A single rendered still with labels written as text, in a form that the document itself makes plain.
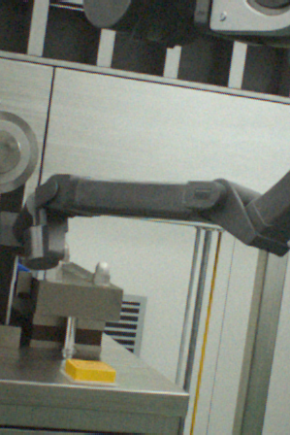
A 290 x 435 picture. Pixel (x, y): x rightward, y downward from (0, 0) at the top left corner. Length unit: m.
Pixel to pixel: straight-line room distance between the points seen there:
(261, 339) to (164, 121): 0.63
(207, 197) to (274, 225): 0.11
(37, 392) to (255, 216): 0.51
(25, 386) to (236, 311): 3.36
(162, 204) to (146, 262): 3.28
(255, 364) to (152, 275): 2.21
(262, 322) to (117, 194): 1.09
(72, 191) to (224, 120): 0.76
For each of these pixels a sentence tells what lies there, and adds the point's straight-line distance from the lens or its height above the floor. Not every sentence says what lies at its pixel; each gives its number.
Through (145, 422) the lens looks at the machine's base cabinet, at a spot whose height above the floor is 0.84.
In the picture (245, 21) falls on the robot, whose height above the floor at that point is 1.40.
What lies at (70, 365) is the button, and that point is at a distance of 1.91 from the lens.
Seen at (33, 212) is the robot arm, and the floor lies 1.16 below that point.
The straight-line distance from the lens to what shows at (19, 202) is 2.12.
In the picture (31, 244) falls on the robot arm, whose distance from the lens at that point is 1.91.
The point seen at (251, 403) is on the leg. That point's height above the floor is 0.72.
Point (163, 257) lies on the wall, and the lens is 4.99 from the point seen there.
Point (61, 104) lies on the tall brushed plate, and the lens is 2.44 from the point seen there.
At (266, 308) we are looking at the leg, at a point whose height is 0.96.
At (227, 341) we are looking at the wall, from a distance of 5.16.
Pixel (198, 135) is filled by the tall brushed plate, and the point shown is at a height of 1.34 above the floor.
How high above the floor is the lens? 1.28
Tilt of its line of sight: 3 degrees down
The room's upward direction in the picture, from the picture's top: 8 degrees clockwise
